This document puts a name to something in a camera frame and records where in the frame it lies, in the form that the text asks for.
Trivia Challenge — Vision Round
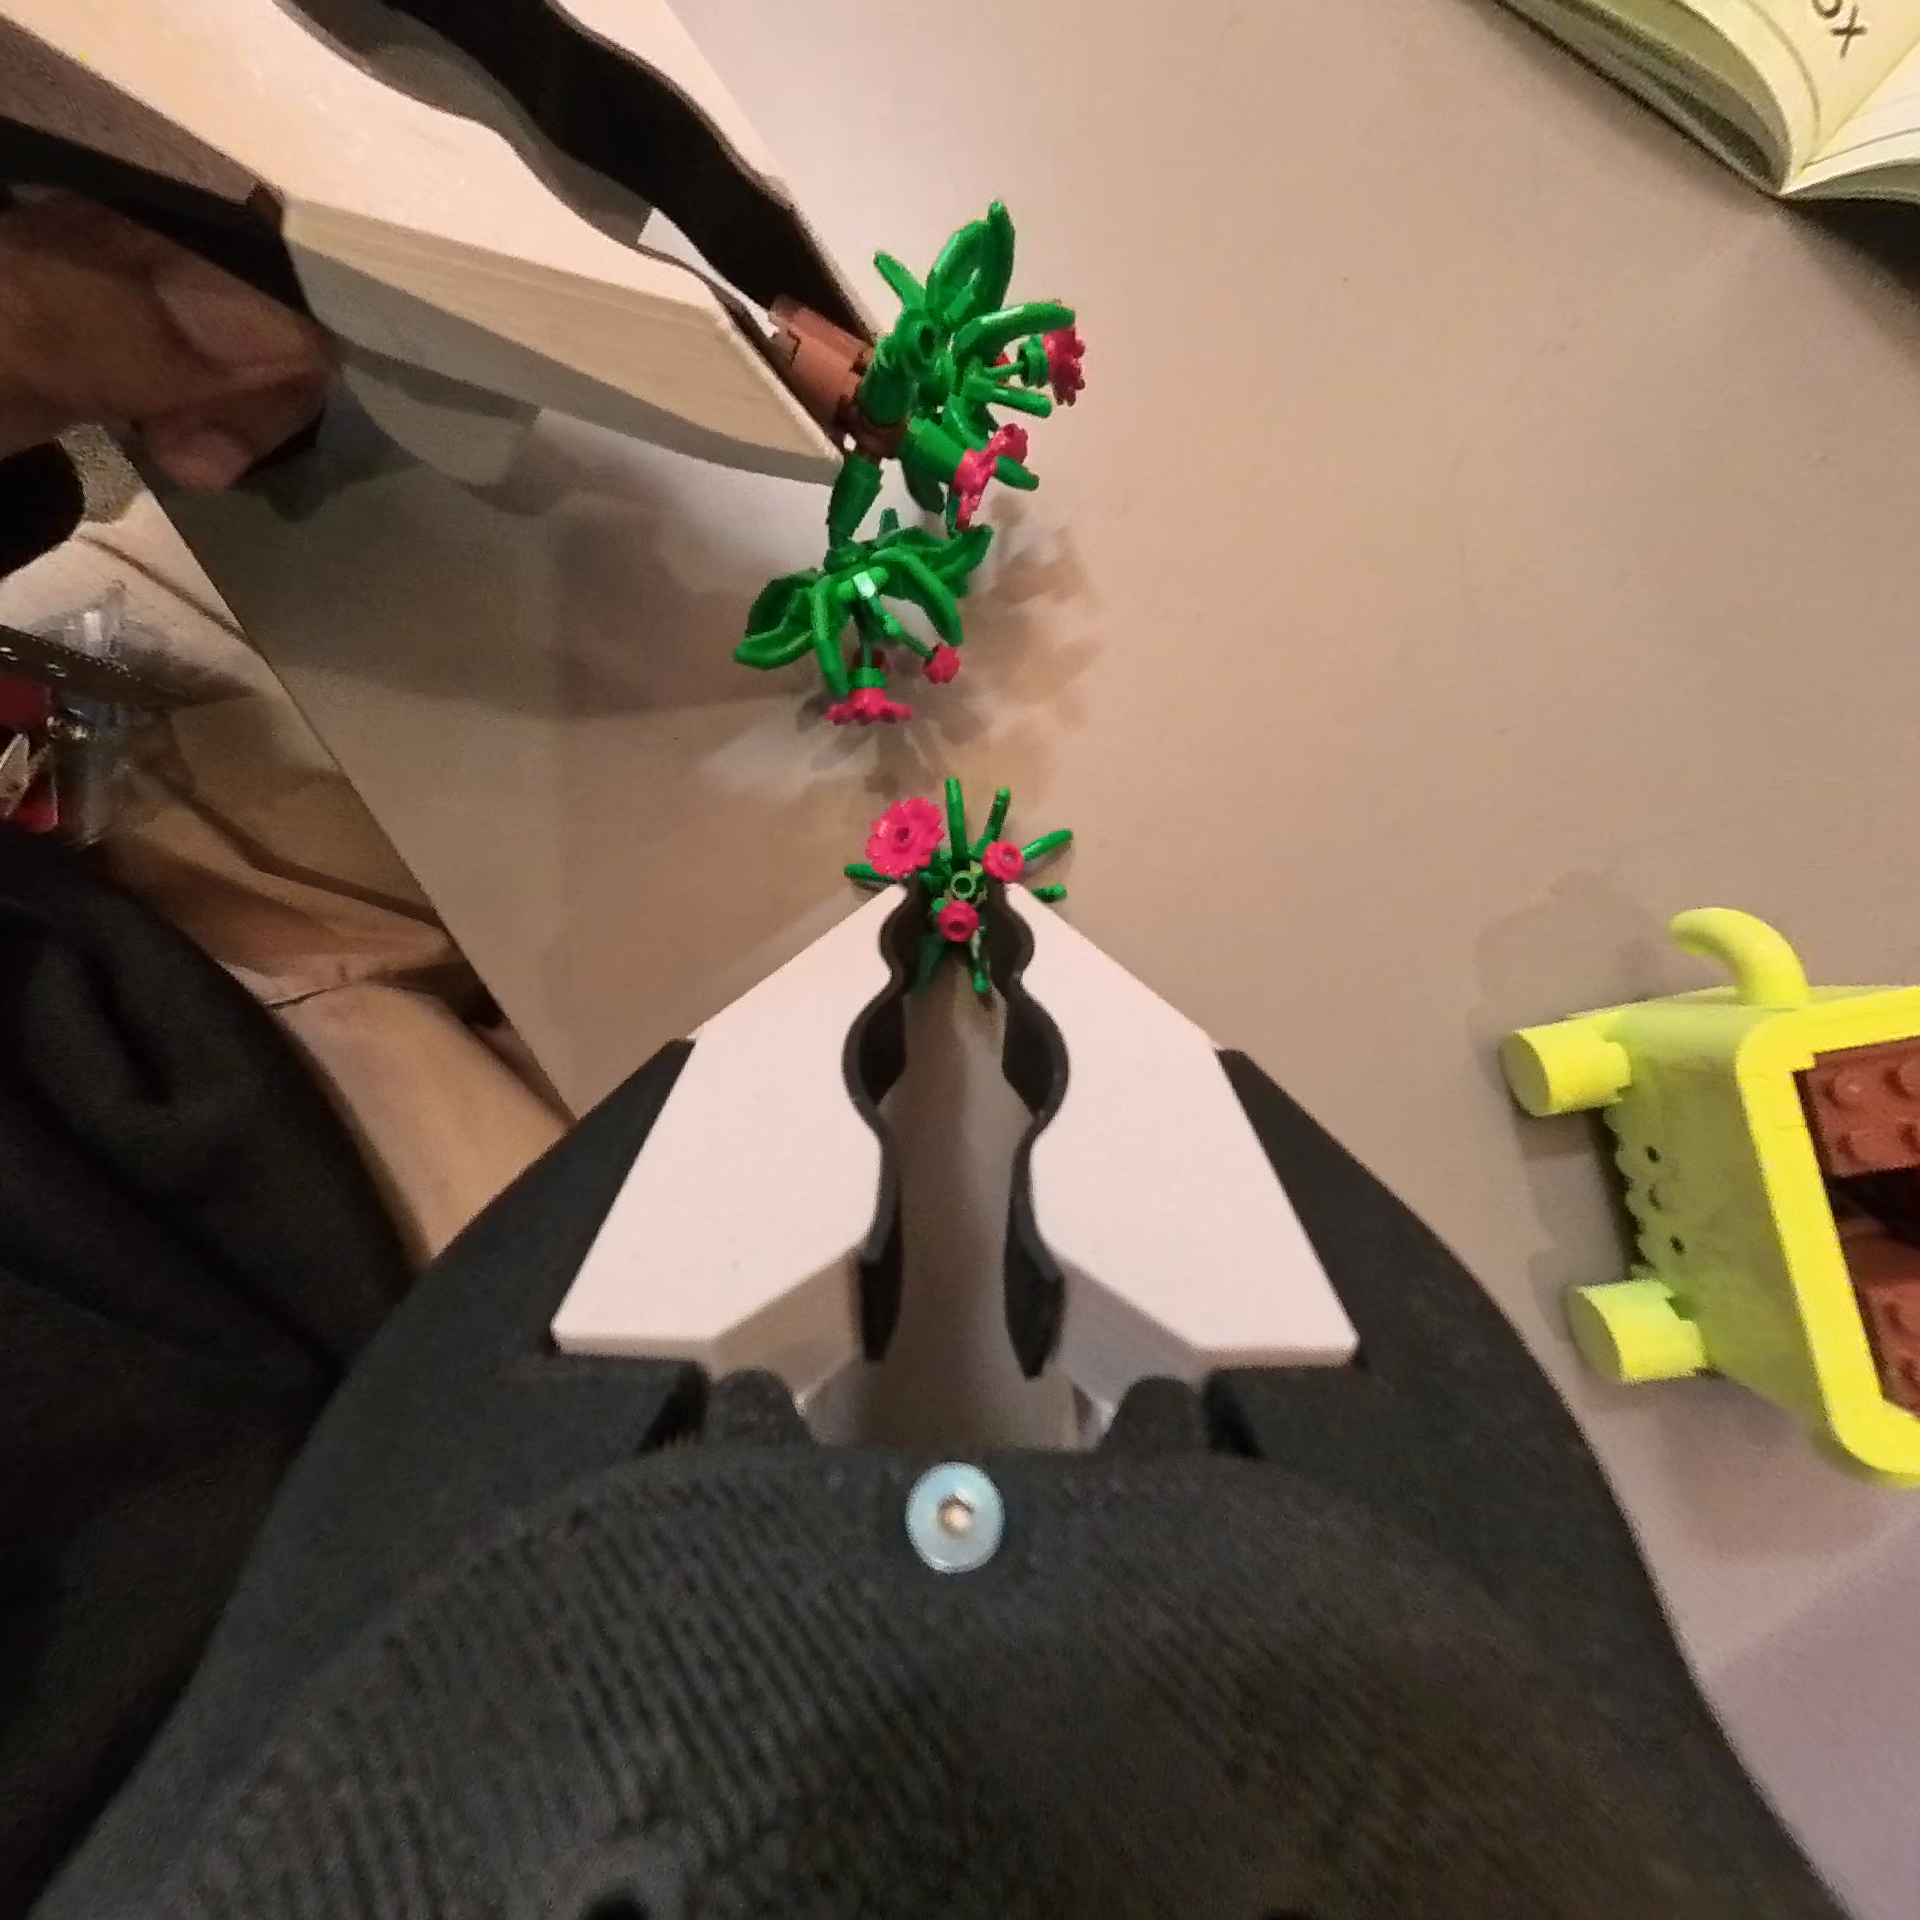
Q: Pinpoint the person's left hand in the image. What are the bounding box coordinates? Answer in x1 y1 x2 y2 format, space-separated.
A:
0 193 339 495

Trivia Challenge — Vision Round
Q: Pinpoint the clear bag with red card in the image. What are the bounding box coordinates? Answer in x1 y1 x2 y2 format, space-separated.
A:
0 577 206 833

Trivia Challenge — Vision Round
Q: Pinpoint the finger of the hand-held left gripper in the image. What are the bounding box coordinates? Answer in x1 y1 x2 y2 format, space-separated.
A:
301 0 885 348
0 0 847 473

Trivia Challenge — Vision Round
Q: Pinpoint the small toy flower sprig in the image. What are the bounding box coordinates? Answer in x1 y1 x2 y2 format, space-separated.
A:
844 775 1076 998

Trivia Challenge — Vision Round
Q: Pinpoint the open instruction booklet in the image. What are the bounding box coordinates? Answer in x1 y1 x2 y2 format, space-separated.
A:
1502 0 1920 205

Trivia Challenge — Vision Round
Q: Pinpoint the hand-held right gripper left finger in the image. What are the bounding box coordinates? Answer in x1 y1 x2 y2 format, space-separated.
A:
550 883 961 1378

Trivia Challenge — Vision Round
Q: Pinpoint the person's left forearm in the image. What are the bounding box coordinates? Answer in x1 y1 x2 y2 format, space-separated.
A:
0 435 93 579

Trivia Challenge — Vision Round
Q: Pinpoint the toy flower plant brown base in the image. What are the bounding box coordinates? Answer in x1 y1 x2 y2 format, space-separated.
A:
733 199 1090 728

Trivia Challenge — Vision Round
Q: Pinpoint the lime green toy planter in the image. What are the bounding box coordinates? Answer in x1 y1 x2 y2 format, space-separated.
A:
1504 906 1920 1489

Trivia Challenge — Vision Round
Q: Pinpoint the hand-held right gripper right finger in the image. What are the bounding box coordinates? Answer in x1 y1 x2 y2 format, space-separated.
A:
982 883 1364 1378

